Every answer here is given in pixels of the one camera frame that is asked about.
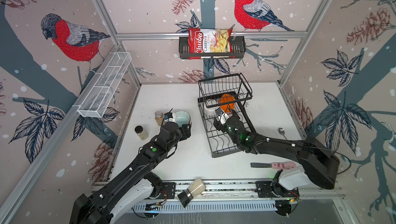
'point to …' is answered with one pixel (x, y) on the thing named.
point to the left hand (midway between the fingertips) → (186, 126)
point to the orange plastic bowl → (226, 98)
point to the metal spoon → (282, 131)
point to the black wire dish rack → (219, 96)
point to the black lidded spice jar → (142, 134)
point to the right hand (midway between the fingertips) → (220, 115)
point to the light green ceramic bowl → (182, 117)
